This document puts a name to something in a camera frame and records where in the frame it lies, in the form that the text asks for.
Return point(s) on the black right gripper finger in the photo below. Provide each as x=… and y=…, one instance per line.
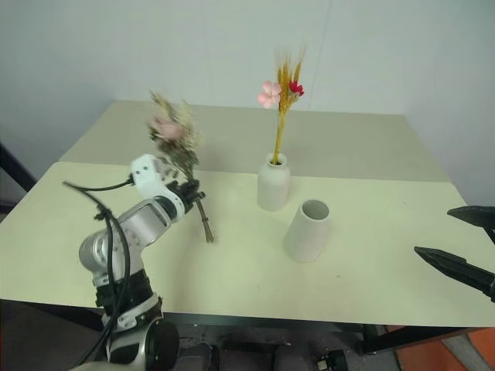
x=475, y=216
x=456, y=266

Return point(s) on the small black device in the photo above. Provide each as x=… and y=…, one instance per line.
x=332, y=361

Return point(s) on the dark rounded shape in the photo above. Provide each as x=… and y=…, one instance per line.
x=199, y=357

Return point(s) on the wheat and flower bouquet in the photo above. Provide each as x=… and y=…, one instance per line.
x=284, y=89

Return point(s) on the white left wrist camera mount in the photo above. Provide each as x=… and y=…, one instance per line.
x=149, y=181

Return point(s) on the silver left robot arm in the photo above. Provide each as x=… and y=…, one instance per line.
x=135, y=224

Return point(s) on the white conical vase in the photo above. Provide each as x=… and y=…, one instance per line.
x=307, y=235

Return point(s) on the black slanted bar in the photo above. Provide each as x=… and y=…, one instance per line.
x=15, y=164

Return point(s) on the black table frame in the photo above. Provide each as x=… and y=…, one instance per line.
x=270, y=322

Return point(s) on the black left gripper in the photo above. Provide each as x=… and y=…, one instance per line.
x=181, y=197

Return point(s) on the dried pink flower bouquet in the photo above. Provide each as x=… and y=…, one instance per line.
x=174, y=127

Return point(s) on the white bottle-shaped vase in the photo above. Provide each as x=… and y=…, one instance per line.
x=273, y=185

